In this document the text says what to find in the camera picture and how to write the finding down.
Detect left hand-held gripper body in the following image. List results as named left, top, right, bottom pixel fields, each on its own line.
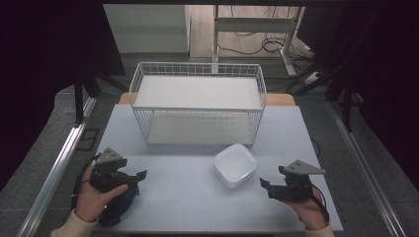
left=88, top=147, right=128, bottom=194

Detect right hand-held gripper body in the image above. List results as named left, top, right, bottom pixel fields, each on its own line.
left=278, top=159, right=327, bottom=203

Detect white square container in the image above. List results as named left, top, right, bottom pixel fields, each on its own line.
left=212, top=143, right=259, bottom=190

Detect white wire shelf rack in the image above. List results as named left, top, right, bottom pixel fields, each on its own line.
left=128, top=61, right=268, bottom=148

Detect person's right hand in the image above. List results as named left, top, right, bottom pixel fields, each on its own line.
left=280, top=186, right=330, bottom=232

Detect person's left hand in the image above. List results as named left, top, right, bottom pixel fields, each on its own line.
left=74, top=165, right=130, bottom=223

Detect black metal stand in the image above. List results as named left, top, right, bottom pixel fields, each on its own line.
left=285, top=60, right=365, bottom=133
left=73, top=64, right=130, bottom=128

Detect wooden board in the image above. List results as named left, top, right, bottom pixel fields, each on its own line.
left=118, top=92, right=296, bottom=107

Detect white power strip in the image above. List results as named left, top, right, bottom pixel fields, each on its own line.
left=301, top=70, right=321, bottom=86

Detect dark curtain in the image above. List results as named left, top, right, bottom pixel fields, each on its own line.
left=295, top=4, right=419, bottom=189
left=0, top=0, right=126, bottom=192

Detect white cabinet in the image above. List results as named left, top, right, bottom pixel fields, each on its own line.
left=103, top=4, right=192, bottom=54

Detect right hand-held gripper black cable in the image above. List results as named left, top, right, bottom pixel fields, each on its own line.
left=309, top=184, right=331, bottom=223

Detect hand-held gripper black cable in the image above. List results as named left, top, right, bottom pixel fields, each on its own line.
left=70, top=153, right=101, bottom=210
left=309, top=184, right=331, bottom=223

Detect black floor bracket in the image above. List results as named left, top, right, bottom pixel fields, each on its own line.
left=76, top=127, right=101, bottom=152

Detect left hand-held gripper black cable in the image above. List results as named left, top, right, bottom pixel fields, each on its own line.
left=70, top=153, right=101, bottom=210

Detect aluminium rail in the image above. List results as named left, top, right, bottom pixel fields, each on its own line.
left=328, top=100, right=409, bottom=237
left=15, top=96, right=99, bottom=237

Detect black floor cables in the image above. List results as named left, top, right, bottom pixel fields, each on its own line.
left=216, top=5, right=318, bottom=61

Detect white desk frame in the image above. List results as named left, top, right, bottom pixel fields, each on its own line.
left=211, top=4, right=304, bottom=77

